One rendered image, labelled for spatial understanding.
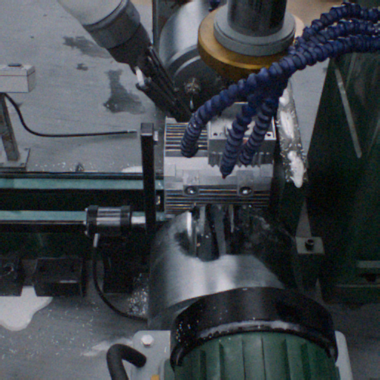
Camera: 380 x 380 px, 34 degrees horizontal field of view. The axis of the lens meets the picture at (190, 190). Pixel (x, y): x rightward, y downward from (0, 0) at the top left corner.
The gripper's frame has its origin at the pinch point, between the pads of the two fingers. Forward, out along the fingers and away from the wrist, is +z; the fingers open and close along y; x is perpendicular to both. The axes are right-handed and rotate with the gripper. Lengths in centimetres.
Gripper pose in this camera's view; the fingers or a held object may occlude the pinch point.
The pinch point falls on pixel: (179, 110)
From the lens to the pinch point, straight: 119.3
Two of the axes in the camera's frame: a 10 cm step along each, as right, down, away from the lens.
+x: -8.8, 3.2, 3.6
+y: -0.1, -7.5, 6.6
